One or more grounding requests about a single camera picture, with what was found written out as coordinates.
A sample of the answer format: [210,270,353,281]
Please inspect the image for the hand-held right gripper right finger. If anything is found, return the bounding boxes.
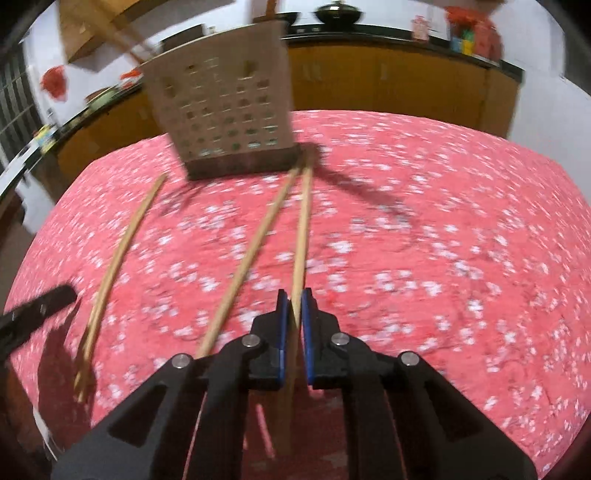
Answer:
[301,287,539,480]

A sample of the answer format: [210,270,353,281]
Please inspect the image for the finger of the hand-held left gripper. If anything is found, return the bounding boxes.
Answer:
[0,285,77,352]

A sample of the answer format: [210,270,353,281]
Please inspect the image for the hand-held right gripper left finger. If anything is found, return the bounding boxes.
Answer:
[50,290,293,480]

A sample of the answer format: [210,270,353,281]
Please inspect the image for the beige perforated chopstick holder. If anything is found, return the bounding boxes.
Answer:
[137,19,301,182]

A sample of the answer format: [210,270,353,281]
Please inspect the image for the red floral tablecloth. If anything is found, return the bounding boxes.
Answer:
[2,110,589,480]

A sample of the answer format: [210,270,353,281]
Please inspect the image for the yellow detergent bottle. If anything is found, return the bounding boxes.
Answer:
[34,124,58,153]

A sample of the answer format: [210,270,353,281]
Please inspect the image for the barred window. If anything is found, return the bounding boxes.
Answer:
[0,51,40,162]

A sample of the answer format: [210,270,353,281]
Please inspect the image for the green bowl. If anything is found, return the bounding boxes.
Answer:
[85,88,123,109]

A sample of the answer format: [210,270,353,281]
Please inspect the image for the red plastic bag on hook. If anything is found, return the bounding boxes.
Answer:
[41,65,69,100]

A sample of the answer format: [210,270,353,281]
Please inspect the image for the wooden lower kitchen cabinets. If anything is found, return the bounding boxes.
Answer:
[55,41,520,171]

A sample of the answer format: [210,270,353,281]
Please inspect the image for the wooden kitchen cabinets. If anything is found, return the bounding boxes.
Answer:
[58,0,153,63]
[55,41,520,171]

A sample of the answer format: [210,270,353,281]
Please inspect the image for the wooden upper kitchen cabinets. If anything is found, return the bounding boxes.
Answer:
[58,0,153,63]

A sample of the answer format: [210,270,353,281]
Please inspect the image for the dark wooden cutting board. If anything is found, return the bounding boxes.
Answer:
[159,23,206,54]

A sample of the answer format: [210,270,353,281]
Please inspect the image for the black wok with lid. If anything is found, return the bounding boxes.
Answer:
[314,1,363,24]

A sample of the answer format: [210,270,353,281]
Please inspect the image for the blue and yellow box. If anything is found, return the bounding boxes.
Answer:
[450,28,476,55]

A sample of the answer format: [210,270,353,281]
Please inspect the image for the black kitchen countertop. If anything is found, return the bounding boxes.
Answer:
[0,28,527,195]

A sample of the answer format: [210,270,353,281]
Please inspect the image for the red oil bottle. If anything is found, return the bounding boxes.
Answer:
[475,16,502,63]

